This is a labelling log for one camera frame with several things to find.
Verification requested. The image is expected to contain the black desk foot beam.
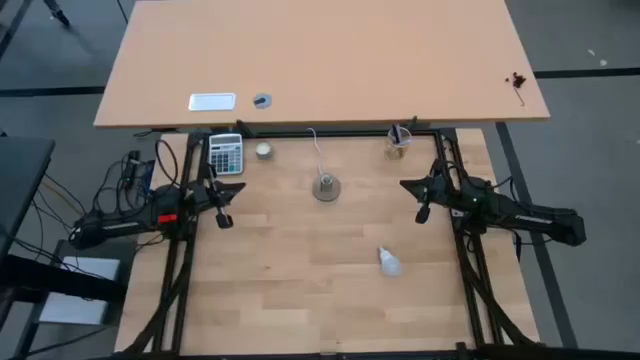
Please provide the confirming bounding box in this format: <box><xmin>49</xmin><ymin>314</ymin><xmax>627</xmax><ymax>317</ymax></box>
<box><xmin>0</xmin><ymin>254</ymin><xmax>126</xmax><ymax>304</ymax></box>

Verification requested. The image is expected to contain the grey desk calculator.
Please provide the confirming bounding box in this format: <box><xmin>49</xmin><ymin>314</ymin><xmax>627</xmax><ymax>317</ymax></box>
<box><xmin>207</xmin><ymin>132</ymin><xmax>245</xmax><ymax>176</ymax></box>

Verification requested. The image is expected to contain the black electronics box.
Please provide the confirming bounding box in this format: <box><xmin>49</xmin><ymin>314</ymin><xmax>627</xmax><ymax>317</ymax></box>
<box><xmin>124</xmin><ymin>149</ymin><xmax>142</xmax><ymax>189</ymax></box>

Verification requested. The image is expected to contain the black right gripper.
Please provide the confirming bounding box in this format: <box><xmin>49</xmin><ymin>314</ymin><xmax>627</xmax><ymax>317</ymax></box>
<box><xmin>399</xmin><ymin>159</ymin><xmax>457</xmax><ymax>225</ymax></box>

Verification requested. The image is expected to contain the white rectangular desk plate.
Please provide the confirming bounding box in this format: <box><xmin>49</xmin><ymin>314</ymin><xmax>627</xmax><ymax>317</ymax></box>
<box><xmin>187</xmin><ymin>92</ymin><xmax>237</xmax><ymax>113</ymax></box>

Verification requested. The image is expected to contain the wire mesh pen cup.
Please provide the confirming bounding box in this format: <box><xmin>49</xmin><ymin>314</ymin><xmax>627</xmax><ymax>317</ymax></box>
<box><xmin>384</xmin><ymin>125</ymin><xmax>413</xmax><ymax>161</ymax></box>

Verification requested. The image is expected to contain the white lamp cable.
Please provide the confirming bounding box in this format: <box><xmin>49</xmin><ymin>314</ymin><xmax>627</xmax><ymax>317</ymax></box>
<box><xmin>306</xmin><ymin>127</ymin><xmax>326</xmax><ymax>179</ymax></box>

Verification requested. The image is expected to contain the white flat box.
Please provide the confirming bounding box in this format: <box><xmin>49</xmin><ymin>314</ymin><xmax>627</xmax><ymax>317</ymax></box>
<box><xmin>38</xmin><ymin>255</ymin><xmax>121</xmax><ymax>326</ymax></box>

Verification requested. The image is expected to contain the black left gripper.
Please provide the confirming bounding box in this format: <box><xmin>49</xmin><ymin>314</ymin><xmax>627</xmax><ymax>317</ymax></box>
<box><xmin>192</xmin><ymin>164</ymin><xmax>246</xmax><ymax>230</ymax></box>

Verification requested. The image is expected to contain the black stand leg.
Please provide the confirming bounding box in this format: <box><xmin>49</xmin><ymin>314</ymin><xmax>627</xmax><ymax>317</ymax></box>
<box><xmin>42</xmin><ymin>0</ymin><xmax>71</xmax><ymax>29</ymax></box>

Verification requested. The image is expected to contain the dark dried plant debris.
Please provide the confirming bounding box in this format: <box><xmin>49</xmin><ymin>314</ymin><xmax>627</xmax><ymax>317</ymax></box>
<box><xmin>504</xmin><ymin>72</ymin><xmax>527</xmax><ymax>107</ymax></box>

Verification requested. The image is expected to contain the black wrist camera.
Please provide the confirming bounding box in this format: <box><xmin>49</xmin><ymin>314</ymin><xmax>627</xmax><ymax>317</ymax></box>
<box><xmin>435</xmin><ymin>177</ymin><xmax>464</xmax><ymax>207</ymax></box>
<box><xmin>188</xmin><ymin>182</ymin><xmax>214</xmax><ymax>207</ymax></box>

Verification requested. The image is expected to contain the black aluminium table frame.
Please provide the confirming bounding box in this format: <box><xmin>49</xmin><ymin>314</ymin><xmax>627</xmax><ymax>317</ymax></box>
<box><xmin>114</xmin><ymin>127</ymin><xmax>546</xmax><ymax>360</ymax></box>

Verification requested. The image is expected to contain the black desk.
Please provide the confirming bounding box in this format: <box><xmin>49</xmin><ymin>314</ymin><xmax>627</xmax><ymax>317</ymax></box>
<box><xmin>0</xmin><ymin>134</ymin><xmax>56</xmax><ymax>261</ymax></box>

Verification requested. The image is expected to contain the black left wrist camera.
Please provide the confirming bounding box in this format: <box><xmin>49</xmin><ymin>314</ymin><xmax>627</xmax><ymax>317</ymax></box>
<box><xmin>188</xmin><ymin>182</ymin><xmax>214</xmax><ymax>207</ymax></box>

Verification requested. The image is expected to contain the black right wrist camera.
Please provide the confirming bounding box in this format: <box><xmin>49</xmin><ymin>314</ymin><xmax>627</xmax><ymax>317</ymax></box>
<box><xmin>435</xmin><ymin>177</ymin><xmax>464</xmax><ymax>207</ymax></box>

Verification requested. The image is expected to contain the brushed metal lamp socket base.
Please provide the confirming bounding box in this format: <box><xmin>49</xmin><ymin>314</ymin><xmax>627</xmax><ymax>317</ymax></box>
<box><xmin>311</xmin><ymin>172</ymin><xmax>343</xmax><ymax>203</ymax></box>

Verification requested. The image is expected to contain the light wood desk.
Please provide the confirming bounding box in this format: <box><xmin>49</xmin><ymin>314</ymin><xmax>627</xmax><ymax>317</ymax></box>
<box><xmin>92</xmin><ymin>0</ymin><xmax>551</xmax><ymax>130</ymax></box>

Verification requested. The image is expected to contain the white lightbulb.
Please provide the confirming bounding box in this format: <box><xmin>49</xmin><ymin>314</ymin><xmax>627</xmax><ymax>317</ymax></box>
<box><xmin>377</xmin><ymin>246</ymin><xmax>403</xmax><ymax>278</ymax></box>

